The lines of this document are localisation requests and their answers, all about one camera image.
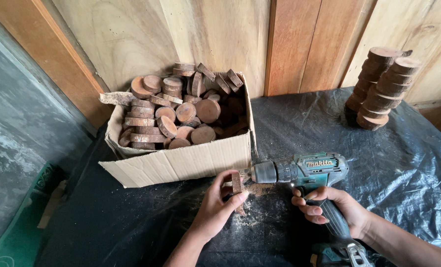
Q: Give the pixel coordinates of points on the person's right hand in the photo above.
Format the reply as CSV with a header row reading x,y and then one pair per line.
x,y
348,209

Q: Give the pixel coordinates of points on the person's left hand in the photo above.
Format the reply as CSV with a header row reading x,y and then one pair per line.
x,y
215,213

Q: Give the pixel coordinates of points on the round wooden disc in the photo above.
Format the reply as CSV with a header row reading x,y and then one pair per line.
x,y
236,187

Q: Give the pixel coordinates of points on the black plastic sheet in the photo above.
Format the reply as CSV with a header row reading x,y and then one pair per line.
x,y
316,178

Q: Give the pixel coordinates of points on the cardboard box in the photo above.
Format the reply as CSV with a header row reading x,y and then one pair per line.
x,y
176,159

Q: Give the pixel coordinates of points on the pile of wooden discs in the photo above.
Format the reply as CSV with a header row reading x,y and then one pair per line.
x,y
185,107

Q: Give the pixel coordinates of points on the stack of wooden discs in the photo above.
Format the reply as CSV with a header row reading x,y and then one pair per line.
x,y
379,89

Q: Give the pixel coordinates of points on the wooden plank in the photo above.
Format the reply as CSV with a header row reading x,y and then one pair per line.
x,y
298,46

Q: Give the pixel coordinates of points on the green object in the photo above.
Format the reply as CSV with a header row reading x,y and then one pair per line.
x,y
20,226

